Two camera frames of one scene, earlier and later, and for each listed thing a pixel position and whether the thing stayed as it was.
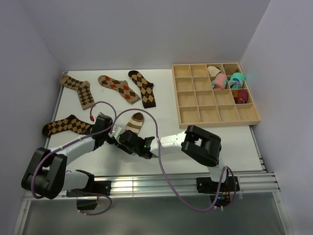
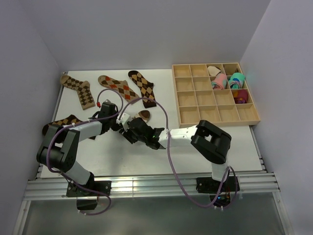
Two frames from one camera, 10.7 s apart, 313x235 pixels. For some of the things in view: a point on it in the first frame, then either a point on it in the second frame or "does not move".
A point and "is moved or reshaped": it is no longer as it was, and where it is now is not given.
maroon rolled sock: [240, 96] does not move
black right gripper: [123, 147] → [126, 134]
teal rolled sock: [236, 81] does not move
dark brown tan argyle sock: [146, 88] does not move
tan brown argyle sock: [83, 89] does not move
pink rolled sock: [219, 82] does not move
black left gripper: [110, 141] → [115, 128]
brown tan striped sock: [135, 122] is moved or reshaped
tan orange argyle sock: [121, 86] does not move
